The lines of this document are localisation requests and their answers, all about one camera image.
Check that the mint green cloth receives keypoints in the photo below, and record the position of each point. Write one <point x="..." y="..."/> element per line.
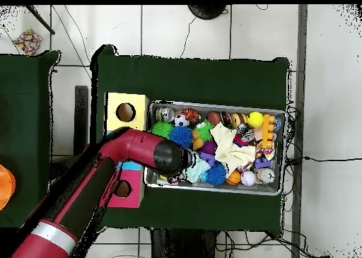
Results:
<point x="198" y="168"/>

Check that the black round base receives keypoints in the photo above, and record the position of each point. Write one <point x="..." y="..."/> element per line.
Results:
<point x="206" y="11"/>

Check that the orange toy brick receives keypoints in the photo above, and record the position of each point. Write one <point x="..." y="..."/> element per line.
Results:
<point x="268" y="128"/>

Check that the large blue spiky ball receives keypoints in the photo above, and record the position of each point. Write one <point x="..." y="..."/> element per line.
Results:
<point x="180" y="136"/>

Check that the wooden box with three holes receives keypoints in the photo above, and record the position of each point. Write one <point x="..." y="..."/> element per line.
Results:
<point x="127" y="108"/>

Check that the green spiky ball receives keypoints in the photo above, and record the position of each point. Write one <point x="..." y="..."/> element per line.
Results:
<point x="162" y="129"/>

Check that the yellow tennis ball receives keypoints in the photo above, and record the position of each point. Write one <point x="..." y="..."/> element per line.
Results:
<point x="255" y="119"/>

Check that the colourful patterned packet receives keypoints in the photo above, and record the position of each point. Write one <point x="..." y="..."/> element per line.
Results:
<point x="27" y="41"/>

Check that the orange round object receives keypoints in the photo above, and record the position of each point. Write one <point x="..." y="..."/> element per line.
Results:
<point x="4" y="187"/>

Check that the green furry googly-eyed toy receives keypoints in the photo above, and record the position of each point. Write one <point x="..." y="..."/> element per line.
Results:
<point x="203" y="131"/>

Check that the clear mesh bin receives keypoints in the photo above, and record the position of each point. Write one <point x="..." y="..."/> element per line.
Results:
<point x="243" y="189"/>

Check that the small blue spiky ball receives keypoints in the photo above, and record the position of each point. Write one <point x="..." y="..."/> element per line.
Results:
<point x="216" y="173"/>

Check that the small soccer ball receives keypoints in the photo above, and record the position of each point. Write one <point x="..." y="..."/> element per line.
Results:
<point x="181" y="120"/>

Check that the black rod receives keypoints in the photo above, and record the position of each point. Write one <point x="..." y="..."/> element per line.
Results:
<point x="41" y="20"/>

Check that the dark green side table cloth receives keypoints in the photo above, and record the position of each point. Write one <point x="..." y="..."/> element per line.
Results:
<point x="28" y="128"/>

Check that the red robot arm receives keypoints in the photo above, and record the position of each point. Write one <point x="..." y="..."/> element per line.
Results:
<point x="85" y="196"/>

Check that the cream knitted cloth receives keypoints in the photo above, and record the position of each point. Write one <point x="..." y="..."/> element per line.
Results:
<point x="232" y="148"/>

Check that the grey metal strip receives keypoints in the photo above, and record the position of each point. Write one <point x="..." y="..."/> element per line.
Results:
<point x="302" y="71"/>

